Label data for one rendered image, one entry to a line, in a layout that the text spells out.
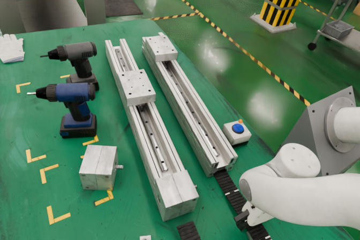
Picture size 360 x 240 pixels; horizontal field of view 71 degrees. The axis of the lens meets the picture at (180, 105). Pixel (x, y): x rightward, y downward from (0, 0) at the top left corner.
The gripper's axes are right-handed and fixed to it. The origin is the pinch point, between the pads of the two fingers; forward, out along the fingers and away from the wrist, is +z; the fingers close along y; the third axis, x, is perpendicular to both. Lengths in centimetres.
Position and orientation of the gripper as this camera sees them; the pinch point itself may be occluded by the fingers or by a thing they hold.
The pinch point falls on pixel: (252, 219)
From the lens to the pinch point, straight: 83.7
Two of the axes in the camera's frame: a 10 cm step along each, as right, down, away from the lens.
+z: -1.2, 7.2, 6.9
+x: -3.7, -6.7, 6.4
